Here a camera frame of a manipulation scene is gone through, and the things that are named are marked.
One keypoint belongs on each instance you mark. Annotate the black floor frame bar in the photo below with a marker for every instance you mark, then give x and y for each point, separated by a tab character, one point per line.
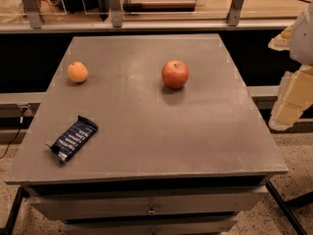
289	206
10	224

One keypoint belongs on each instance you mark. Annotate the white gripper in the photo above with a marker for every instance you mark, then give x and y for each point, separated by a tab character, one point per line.
302	38

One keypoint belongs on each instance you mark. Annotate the metal railing with posts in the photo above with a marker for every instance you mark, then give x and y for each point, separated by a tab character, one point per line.
23	16

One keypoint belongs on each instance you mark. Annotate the orange fruit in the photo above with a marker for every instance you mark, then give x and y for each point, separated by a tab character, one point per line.
77	72

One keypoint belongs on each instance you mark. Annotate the lower drawer with knob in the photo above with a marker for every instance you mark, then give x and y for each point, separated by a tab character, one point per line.
205	225

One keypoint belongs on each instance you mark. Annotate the grey drawer cabinet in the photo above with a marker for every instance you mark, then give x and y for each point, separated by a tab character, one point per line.
207	134

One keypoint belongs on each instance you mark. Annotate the black floor frame bar left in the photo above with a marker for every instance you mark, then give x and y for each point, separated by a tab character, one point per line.
10	224

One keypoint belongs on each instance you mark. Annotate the red apple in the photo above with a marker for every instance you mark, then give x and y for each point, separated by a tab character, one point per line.
175	74

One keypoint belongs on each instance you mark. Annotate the drawer with knob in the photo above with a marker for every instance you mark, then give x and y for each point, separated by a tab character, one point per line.
145	203
205	225

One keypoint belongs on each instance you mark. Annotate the upper drawer with knob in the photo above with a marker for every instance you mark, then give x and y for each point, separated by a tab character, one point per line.
145	203

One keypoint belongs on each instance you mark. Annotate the black floor frame bar right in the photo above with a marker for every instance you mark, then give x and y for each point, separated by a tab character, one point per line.
289	206

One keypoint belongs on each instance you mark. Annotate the blue rxbar wrapper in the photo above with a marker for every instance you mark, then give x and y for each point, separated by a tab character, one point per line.
73	139

